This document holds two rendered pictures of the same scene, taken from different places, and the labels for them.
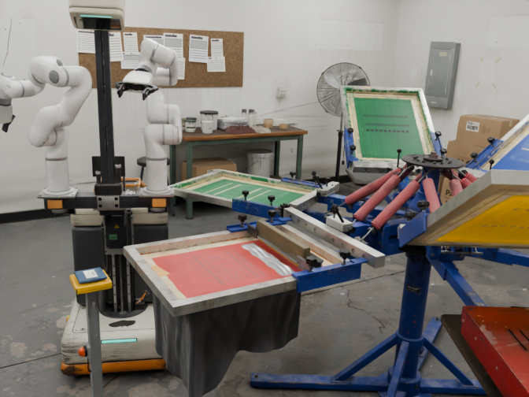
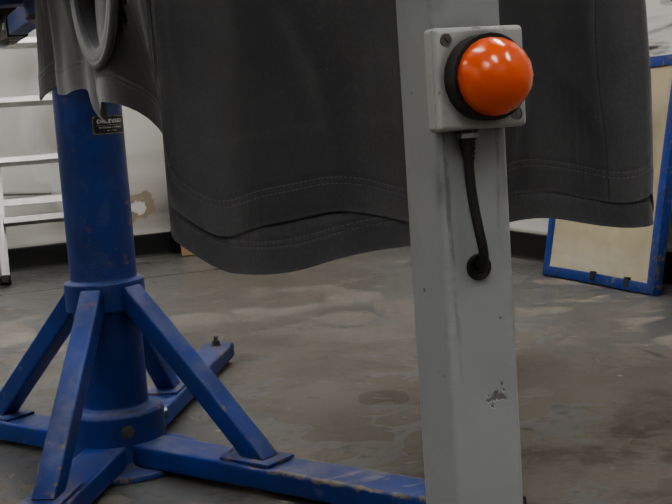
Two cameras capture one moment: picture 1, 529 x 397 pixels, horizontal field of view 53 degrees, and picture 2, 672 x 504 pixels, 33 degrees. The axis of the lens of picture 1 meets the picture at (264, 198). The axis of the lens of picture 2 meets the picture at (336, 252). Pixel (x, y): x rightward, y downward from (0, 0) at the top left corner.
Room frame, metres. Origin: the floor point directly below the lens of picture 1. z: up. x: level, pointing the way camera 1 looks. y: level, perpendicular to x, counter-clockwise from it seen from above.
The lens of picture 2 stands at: (1.79, 1.24, 0.64)
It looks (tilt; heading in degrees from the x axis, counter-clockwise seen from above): 7 degrees down; 278
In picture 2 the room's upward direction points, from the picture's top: 4 degrees counter-clockwise
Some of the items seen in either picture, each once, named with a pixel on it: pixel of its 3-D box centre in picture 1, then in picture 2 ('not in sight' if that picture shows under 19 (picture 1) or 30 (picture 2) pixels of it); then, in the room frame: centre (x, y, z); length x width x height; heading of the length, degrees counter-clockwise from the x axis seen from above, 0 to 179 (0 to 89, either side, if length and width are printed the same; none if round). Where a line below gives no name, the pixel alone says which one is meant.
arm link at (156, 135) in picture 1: (157, 141); not in sight; (2.40, 0.50, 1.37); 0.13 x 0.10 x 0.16; 102
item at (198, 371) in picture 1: (249, 338); not in sight; (1.79, 0.04, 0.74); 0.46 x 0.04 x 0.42; 121
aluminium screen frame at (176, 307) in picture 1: (238, 260); not in sight; (2.00, 0.09, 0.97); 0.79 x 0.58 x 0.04; 121
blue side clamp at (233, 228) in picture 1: (257, 229); not in sight; (2.36, 0.03, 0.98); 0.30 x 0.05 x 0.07; 121
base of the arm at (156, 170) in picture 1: (157, 173); not in sight; (2.41, 0.51, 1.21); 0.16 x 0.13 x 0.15; 11
